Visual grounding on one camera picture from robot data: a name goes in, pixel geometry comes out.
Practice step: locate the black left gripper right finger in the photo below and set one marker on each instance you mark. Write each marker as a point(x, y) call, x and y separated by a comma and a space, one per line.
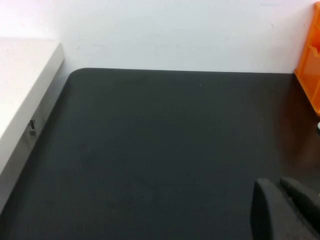
point(308, 207)

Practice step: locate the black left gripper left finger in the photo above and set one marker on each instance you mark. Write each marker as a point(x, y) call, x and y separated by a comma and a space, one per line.
point(270, 215)

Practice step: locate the orange plastic cutlery holder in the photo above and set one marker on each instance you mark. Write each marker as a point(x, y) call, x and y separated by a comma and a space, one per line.
point(310, 65)

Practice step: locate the white side table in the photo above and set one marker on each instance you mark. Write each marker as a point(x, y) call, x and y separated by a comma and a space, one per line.
point(20, 82)

